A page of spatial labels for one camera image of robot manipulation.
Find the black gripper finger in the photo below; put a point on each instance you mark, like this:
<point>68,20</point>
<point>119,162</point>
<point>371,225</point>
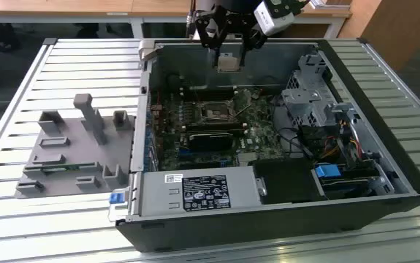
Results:
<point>251,39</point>
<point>209,38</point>

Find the silver square CPU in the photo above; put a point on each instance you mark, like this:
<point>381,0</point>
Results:
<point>228,64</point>

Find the thin metal locking lever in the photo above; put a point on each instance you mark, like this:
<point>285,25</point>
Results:
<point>243,109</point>

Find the black clip RAM slot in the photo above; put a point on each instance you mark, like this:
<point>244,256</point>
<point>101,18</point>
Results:
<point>209,92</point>
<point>209,99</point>

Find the CPU socket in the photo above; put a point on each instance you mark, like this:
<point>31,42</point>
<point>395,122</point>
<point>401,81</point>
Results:
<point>216,112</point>

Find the grey case release latch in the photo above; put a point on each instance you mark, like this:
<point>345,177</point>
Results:
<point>147,50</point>

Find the white paper stack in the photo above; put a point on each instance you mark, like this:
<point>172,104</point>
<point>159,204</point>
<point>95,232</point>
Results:
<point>319,2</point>

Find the silver disk bay cage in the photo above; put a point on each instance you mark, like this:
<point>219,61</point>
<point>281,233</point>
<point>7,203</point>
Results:
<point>300,96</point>

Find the green motherboard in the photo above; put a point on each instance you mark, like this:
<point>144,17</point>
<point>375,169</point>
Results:
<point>264,137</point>

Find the black graphics card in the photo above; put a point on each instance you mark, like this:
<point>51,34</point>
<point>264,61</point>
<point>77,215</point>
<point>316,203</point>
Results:
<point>209,142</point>

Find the wooden cabinet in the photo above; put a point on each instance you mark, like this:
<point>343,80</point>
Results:
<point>403,27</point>

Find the silver finned heatsink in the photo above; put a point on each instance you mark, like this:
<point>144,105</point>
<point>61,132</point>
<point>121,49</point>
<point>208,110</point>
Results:
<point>248,158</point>

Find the white barcode sticker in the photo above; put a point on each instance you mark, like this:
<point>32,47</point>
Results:
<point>173,178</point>

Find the blue disk carrier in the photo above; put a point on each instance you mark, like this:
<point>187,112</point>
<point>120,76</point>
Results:
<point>327,172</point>

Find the black power supply label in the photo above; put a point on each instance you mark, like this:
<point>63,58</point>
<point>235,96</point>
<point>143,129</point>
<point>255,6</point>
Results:
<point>205,193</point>

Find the grey parts rack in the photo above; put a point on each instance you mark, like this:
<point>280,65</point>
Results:
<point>77,159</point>

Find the green RAM stick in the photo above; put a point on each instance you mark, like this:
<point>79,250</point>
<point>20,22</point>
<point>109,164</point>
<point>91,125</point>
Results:
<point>75,166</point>

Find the silver power supply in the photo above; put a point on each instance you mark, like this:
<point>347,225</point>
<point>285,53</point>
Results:
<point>155,197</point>

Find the black disk drive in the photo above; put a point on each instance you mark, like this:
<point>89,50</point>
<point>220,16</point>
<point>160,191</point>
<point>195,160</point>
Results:
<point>344,189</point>

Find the blue case latch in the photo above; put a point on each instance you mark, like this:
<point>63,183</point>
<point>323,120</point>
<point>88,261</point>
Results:
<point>116,198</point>

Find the black PC case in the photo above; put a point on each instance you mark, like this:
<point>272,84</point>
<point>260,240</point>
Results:
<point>231,235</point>

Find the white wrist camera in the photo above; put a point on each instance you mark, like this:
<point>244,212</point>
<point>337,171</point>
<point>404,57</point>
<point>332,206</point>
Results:
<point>273,17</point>

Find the wooden desk white frame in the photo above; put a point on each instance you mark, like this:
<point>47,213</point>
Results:
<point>48,6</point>
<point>159,6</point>

